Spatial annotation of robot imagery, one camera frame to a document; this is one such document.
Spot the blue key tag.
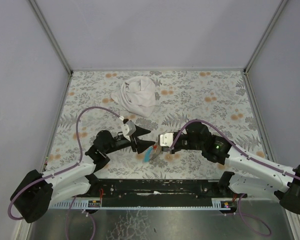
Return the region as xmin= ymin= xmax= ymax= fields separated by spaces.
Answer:
xmin=143 ymin=146 xmax=154 ymax=163

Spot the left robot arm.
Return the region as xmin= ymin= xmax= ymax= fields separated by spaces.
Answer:
xmin=9 ymin=124 xmax=155 ymax=223

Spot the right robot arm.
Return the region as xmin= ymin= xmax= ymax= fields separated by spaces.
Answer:
xmin=158 ymin=121 xmax=300 ymax=215

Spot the crumpled white cloth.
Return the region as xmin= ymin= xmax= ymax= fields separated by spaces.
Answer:
xmin=110 ymin=76 xmax=156 ymax=118

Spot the floral table mat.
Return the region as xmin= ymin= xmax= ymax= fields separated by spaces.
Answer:
xmin=45 ymin=70 xmax=265 ymax=179

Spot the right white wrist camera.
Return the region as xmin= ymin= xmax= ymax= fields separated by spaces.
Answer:
xmin=158 ymin=132 xmax=174 ymax=148

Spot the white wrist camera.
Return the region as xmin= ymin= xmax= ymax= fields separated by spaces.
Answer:
xmin=158 ymin=132 xmax=174 ymax=148
xmin=119 ymin=116 xmax=137 ymax=141

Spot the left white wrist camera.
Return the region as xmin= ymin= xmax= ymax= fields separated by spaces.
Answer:
xmin=119 ymin=116 xmax=137 ymax=141

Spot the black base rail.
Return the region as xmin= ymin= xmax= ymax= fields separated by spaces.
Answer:
xmin=78 ymin=178 xmax=242 ymax=208

